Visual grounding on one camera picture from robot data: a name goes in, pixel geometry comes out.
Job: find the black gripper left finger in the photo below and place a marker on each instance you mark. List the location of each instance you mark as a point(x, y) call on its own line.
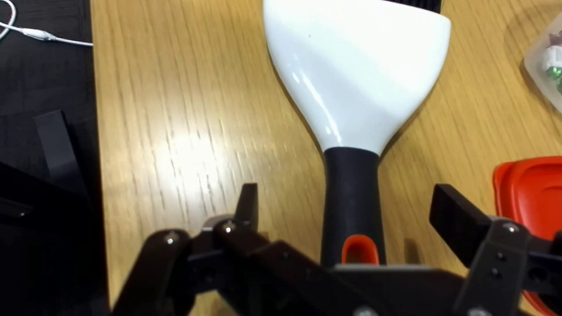
point(176, 264)

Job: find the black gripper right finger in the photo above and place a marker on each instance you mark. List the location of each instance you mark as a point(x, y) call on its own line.
point(498, 252)

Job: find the red plastic lid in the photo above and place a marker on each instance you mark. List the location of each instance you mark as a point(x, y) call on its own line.
point(533, 194)

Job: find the green white wrapped sweet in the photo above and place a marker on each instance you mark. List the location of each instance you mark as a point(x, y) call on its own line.
point(554, 66)

